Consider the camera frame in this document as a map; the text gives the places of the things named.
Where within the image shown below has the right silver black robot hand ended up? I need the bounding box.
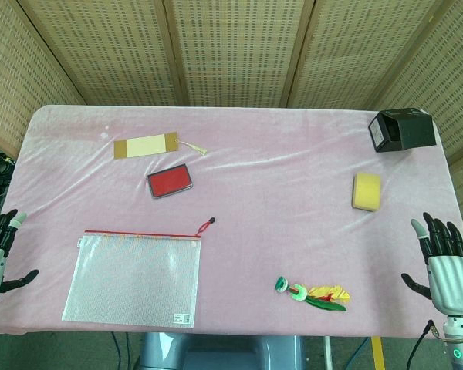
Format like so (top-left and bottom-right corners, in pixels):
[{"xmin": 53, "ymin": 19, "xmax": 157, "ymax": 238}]
[{"xmin": 400, "ymin": 211, "xmax": 463, "ymax": 316}]

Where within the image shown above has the clear mesh zipper pouch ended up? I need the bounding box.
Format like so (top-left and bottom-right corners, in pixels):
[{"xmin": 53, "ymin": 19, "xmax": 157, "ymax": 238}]
[{"xmin": 61, "ymin": 216, "xmax": 217, "ymax": 329}]

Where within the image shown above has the yellow sponge block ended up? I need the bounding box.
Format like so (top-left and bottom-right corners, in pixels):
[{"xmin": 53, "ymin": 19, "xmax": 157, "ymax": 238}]
[{"xmin": 351, "ymin": 172, "xmax": 383, "ymax": 213}]

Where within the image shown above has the colourful feather shuttlecock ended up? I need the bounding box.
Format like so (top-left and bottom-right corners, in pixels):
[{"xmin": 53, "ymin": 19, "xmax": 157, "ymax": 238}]
[{"xmin": 274, "ymin": 276, "xmax": 351, "ymax": 313}]

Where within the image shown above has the black cardboard box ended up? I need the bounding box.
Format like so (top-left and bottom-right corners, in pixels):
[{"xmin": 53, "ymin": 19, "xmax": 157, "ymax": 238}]
[{"xmin": 367, "ymin": 108, "xmax": 438, "ymax": 153}]

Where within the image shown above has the gold cream tasselled bookmark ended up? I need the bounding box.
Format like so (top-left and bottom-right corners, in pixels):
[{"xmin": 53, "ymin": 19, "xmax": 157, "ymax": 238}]
[{"xmin": 113, "ymin": 131, "xmax": 208, "ymax": 160}]

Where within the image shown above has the red ink stamp pad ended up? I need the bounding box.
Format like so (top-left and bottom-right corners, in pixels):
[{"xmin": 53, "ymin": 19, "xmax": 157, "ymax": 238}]
[{"xmin": 146, "ymin": 163, "xmax": 195, "ymax": 200}]

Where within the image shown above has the pink velvet tablecloth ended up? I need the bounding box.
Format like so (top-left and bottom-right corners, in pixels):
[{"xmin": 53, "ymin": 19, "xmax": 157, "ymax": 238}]
[{"xmin": 0, "ymin": 103, "xmax": 463, "ymax": 340}]

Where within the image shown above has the grey-blue robot torso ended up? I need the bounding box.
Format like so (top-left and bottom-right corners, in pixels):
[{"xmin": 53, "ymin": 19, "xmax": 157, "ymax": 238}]
[{"xmin": 138, "ymin": 331, "xmax": 306, "ymax": 370}]

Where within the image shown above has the woven bamboo folding screen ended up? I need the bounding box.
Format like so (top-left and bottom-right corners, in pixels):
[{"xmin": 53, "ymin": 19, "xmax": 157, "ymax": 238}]
[{"xmin": 0, "ymin": 0, "xmax": 463, "ymax": 217}]

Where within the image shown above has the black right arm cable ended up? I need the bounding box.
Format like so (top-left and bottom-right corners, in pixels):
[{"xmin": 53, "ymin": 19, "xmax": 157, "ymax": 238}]
[{"xmin": 405, "ymin": 319, "xmax": 436, "ymax": 370}]

